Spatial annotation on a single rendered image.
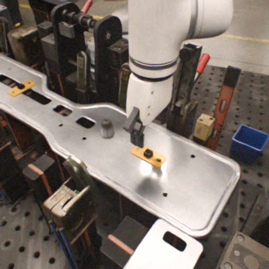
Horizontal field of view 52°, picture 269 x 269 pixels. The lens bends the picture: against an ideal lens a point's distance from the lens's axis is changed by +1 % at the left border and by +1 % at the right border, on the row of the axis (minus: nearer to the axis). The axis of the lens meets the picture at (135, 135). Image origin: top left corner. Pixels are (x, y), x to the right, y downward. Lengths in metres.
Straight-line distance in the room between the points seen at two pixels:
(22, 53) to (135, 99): 0.64
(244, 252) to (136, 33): 0.38
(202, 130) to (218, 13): 0.31
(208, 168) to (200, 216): 0.12
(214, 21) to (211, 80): 1.05
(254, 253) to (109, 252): 0.25
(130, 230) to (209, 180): 0.20
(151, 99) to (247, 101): 0.94
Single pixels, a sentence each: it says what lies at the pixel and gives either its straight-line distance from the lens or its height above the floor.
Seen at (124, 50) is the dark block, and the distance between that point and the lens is 0.80.
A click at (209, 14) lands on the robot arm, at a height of 1.34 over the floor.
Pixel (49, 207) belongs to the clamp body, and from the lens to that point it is 0.55.
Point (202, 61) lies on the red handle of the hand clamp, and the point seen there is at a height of 1.14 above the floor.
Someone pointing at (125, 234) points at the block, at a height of 0.98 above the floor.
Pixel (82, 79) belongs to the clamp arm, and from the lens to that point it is 0.86.
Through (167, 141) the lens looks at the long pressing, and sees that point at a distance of 0.69.
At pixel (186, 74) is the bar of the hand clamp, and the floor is 1.14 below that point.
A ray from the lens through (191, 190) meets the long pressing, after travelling 0.60.
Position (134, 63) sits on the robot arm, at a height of 1.27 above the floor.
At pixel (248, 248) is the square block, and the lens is 0.51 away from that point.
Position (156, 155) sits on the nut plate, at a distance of 0.65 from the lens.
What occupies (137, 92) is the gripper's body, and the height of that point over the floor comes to 1.22.
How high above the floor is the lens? 1.50
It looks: 46 degrees down
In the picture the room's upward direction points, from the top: straight up
